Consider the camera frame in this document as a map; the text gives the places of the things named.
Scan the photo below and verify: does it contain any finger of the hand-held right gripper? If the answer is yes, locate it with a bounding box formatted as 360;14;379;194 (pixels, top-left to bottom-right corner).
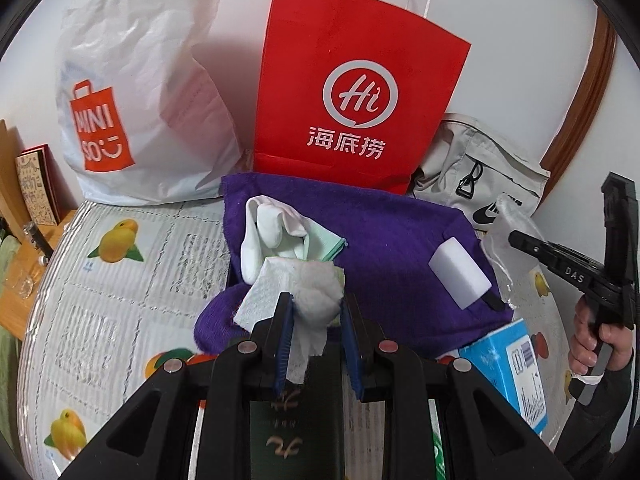
509;230;558;268
601;172;640;286

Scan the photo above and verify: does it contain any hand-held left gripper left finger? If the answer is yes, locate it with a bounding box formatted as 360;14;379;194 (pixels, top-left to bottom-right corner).
60;292;296;480

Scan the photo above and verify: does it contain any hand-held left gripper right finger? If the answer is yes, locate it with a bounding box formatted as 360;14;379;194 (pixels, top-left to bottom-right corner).
340;294;573;480

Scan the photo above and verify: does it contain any clear plastic bag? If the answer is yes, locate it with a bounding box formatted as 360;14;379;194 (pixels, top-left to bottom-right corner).
480;195;543;306

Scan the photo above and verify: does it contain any white tissue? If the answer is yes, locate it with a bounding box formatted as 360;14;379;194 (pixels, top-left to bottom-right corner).
234;257;346;383

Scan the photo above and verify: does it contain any white sponge block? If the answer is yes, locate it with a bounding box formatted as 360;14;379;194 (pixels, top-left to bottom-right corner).
429;236;492;308

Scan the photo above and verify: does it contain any light green cloth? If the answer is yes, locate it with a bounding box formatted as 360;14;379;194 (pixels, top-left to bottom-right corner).
300;222;348;263

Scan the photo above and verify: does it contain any white sock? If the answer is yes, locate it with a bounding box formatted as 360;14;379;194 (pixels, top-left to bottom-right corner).
241;195;308;283

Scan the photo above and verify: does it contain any person's right forearm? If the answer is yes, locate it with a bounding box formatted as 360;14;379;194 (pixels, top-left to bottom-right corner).
552;360;640;468

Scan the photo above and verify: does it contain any person's right hand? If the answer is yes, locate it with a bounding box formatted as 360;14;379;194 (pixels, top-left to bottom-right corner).
569;300;635;377

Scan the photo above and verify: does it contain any dark green tin box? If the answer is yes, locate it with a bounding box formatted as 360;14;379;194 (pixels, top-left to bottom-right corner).
247;355;346;480

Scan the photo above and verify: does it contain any purple towel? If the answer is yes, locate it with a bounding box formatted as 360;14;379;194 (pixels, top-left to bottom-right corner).
194;172;515;356

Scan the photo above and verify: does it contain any blue tissue box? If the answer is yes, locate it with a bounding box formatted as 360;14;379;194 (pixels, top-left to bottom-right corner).
459;317;551;436

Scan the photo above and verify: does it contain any grey waist bag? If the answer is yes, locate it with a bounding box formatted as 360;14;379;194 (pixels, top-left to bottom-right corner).
407;112;551;233

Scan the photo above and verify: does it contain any fruit printed tablecloth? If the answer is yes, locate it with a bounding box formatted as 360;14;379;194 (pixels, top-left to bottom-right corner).
20;197;581;480

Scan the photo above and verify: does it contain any small black device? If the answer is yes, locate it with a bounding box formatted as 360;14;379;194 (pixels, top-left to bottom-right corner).
22;222;53;266

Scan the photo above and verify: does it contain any clear glass cup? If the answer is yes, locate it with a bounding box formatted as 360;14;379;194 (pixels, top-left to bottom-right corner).
10;270;36;301

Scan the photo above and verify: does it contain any wooden nightstand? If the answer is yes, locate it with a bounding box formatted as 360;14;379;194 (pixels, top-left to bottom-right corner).
0;222;76;331

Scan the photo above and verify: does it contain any green bed sheet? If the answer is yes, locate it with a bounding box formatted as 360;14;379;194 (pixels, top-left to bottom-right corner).
0;232;23;461

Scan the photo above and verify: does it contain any white plastic shopping bag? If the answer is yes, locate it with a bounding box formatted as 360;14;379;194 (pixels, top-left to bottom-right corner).
57;0;246;206

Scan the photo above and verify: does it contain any brown patterned notebook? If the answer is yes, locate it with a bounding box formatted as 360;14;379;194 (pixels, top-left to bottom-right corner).
15;145;63;226

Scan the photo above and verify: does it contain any red paper bag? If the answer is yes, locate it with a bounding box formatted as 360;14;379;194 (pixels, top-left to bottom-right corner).
252;0;472;196

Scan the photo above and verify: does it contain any brown wooden door frame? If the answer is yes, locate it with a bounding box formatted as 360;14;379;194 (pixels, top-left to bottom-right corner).
540;10;618;181

